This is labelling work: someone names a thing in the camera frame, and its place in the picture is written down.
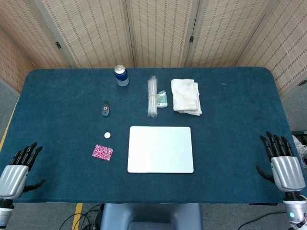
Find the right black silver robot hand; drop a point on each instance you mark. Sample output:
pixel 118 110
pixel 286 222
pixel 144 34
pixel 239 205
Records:
pixel 286 173

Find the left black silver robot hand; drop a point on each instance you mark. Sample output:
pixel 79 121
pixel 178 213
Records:
pixel 13 177

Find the pink patterned card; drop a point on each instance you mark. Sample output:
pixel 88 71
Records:
pixel 102 152

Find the small white round piece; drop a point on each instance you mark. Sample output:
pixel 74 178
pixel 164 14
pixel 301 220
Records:
pixel 107 135

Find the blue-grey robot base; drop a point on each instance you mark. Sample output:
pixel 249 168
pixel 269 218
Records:
pixel 151 215

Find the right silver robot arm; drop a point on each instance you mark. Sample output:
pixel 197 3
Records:
pixel 296 210

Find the white rectangular board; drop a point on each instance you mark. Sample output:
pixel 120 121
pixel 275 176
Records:
pixel 160 149

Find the white shoe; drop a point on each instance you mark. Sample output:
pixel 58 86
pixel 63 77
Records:
pixel 299 146

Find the black metal stand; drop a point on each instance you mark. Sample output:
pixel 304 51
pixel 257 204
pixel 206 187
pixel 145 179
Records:
pixel 299 133

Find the blue tablecloth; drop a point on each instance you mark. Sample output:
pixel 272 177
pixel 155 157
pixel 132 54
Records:
pixel 60 107

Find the white folded towel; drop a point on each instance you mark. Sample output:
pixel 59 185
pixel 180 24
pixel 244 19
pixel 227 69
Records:
pixel 185 97

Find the green white small packet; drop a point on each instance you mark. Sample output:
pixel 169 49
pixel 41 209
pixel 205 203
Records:
pixel 162 99

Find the blue soda can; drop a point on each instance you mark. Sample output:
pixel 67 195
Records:
pixel 121 76

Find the clear straw bundle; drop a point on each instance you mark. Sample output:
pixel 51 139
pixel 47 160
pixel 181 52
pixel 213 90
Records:
pixel 152 98

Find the bamboo folding screen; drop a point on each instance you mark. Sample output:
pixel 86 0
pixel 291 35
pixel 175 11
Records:
pixel 158 31

